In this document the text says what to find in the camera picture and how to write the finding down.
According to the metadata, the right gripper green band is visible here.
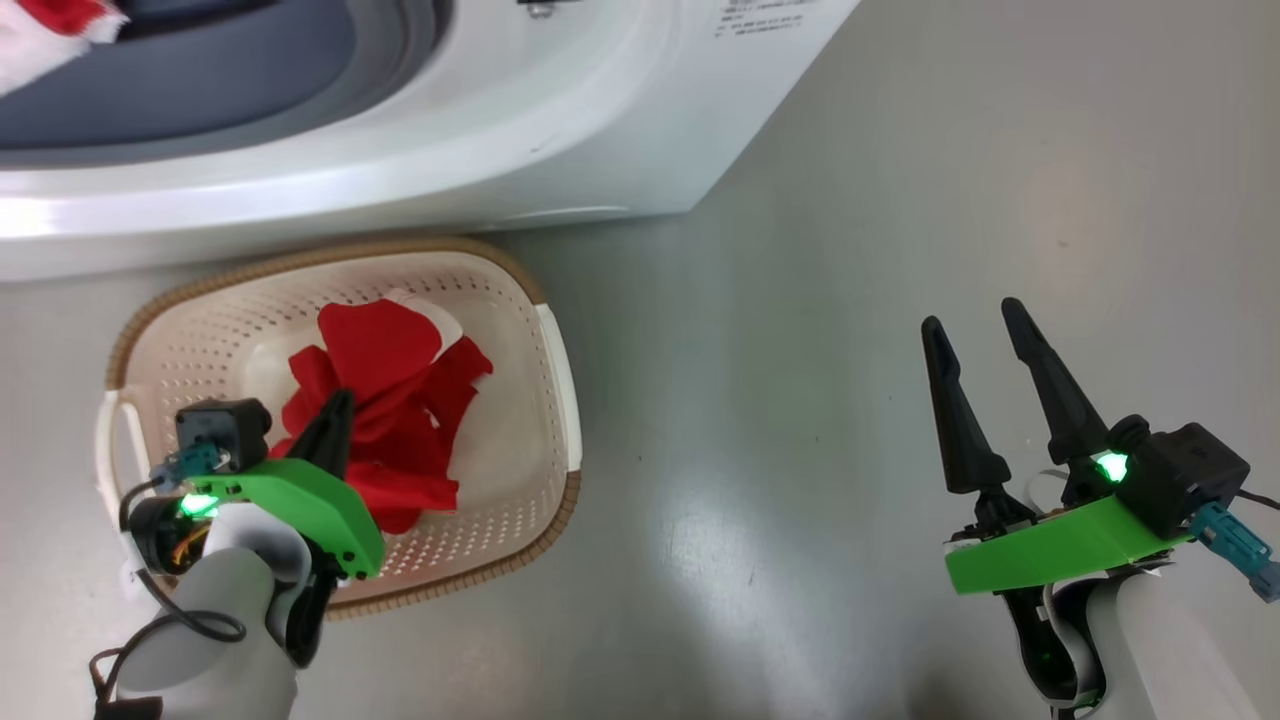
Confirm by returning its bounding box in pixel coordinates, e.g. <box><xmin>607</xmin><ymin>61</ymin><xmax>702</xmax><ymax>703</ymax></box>
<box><xmin>920</xmin><ymin>297</ymin><xmax>1196</xmax><ymax>711</ymax></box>

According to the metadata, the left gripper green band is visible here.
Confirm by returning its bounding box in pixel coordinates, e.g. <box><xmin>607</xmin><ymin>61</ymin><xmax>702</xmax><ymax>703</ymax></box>
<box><xmin>178</xmin><ymin>388</ymin><xmax>387</xmax><ymax>669</ymax></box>

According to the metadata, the red and white garment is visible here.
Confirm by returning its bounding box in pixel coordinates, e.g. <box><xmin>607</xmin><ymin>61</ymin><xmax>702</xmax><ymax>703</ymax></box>
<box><xmin>268</xmin><ymin>290</ymin><xmax>495</xmax><ymax>536</ymax></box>
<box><xmin>0</xmin><ymin>0</ymin><xmax>128</xmax><ymax>98</ymax></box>

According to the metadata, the cream perforated laundry basket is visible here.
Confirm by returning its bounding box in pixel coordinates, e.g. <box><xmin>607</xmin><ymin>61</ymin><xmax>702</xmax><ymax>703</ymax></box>
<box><xmin>95</xmin><ymin>237</ymin><xmax>584</xmax><ymax>621</ymax></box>

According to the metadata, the white washing machine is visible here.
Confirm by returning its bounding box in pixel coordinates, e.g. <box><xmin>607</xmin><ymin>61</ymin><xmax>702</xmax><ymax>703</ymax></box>
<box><xmin>0</xmin><ymin>0</ymin><xmax>863</xmax><ymax>283</ymax></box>

